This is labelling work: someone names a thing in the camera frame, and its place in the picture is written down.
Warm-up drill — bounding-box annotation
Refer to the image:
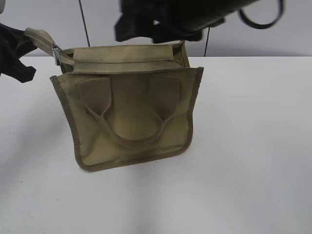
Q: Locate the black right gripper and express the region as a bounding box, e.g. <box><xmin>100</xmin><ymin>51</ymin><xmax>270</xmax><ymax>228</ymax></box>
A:
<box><xmin>115</xmin><ymin>0</ymin><xmax>255</xmax><ymax>44</ymax></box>

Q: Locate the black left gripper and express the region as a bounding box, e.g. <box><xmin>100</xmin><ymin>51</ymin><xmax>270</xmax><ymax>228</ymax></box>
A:
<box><xmin>0</xmin><ymin>24</ymin><xmax>37</xmax><ymax>83</ymax></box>

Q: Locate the silver zipper pull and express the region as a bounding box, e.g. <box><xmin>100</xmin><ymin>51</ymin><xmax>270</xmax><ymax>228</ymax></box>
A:
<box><xmin>51</xmin><ymin>43</ymin><xmax>61</xmax><ymax>66</ymax></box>

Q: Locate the yellow canvas tote bag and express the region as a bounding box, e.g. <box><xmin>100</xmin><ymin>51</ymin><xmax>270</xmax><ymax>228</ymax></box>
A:
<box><xmin>24</xmin><ymin>28</ymin><xmax>204</xmax><ymax>172</ymax></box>

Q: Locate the left black background cable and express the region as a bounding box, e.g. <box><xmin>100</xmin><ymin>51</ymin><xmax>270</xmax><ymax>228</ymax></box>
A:
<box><xmin>80</xmin><ymin>0</ymin><xmax>91</xmax><ymax>47</ymax></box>

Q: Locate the black background cable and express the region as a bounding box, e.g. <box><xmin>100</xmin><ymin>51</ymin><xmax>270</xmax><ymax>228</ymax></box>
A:
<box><xmin>204</xmin><ymin>27</ymin><xmax>211</xmax><ymax>57</ymax></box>
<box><xmin>80</xmin><ymin>0</ymin><xmax>91</xmax><ymax>47</ymax></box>

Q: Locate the right black background cable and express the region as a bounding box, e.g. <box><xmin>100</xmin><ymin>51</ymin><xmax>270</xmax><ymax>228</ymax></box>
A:
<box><xmin>204</xmin><ymin>27</ymin><xmax>211</xmax><ymax>57</ymax></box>

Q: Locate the black looped gripper cable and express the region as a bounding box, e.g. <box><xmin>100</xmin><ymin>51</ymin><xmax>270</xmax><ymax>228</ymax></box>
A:
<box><xmin>238</xmin><ymin>0</ymin><xmax>286</xmax><ymax>28</ymax></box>

